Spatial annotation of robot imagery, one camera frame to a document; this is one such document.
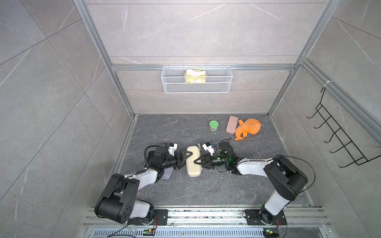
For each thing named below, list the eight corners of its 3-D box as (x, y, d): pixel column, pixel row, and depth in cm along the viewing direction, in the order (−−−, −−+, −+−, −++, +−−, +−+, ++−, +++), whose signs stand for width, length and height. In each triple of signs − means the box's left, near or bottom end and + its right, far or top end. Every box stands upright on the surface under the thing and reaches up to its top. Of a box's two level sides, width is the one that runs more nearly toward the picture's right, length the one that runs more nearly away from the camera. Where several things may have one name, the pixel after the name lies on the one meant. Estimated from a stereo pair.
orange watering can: (236, 141, 106) (239, 135, 100) (228, 130, 113) (230, 123, 106) (260, 133, 111) (263, 126, 104) (250, 122, 118) (253, 115, 111)
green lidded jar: (209, 131, 111) (210, 126, 107) (209, 124, 116) (209, 120, 112) (218, 131, 111) (218, 126, 107) (217, 124, 116) (217, 120, 112)
